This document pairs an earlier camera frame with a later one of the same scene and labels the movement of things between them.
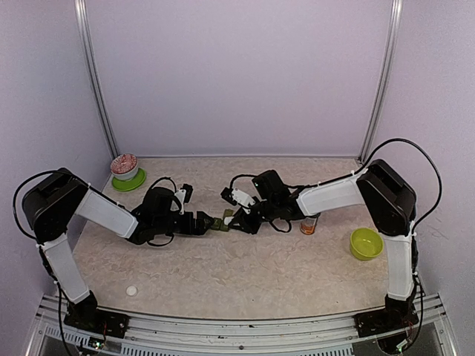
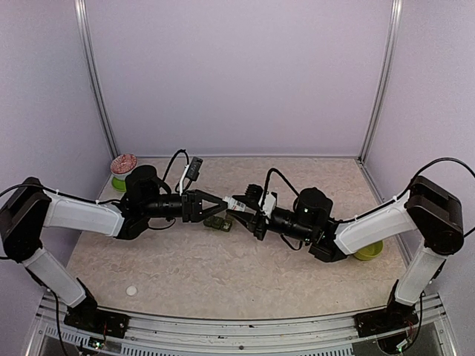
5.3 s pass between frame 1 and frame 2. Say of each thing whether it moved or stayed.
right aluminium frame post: stayed
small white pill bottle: moved
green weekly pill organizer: stayed
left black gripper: moved
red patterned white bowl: stayed
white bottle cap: stayed
